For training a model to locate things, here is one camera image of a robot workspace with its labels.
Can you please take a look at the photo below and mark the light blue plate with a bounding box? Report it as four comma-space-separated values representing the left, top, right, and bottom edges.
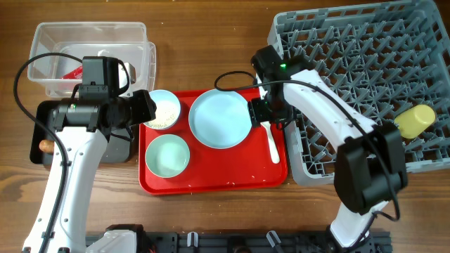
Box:
188, 89, 252, 149

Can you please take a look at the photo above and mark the mint green bowl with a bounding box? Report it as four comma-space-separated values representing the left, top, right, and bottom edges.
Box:
145, 134, 191, 179

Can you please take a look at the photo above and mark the white plastic spoon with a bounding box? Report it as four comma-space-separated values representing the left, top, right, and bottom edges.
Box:
260, 122, 280, 164

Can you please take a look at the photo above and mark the yellow plastic cup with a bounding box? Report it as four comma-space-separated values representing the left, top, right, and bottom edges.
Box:
394, 105, 436, 139

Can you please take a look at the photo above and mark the grey dishwasher rack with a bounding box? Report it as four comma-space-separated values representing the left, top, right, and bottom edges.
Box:
267, 1, 449, 173

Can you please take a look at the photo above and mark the clear plastic bin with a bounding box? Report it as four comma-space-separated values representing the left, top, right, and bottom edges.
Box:
27, 22, 156, 98

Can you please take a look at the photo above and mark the red serving tray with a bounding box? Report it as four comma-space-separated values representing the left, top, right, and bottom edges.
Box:
139, 90, 288, 195

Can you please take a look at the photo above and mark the white bowl with rice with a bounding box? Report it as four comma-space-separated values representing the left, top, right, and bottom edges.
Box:
143, 89, 181, 130

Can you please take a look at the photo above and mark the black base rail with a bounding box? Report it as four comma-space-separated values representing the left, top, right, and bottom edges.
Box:
79, 230, 392, 253

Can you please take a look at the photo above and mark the red snack wrapper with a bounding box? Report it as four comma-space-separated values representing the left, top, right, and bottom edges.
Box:
61, 66, 83, 79

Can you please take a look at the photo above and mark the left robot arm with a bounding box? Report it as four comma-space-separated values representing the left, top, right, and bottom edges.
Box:
18, 56, 156, 252

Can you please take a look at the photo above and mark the black waste tray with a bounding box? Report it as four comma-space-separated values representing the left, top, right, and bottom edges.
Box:
30, 100, 138, 166

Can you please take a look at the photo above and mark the carrot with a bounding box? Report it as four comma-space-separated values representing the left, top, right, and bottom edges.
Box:
39, 140, 55, 154

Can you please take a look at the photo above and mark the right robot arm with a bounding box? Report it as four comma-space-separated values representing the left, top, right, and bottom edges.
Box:
248, 46, 408, 252

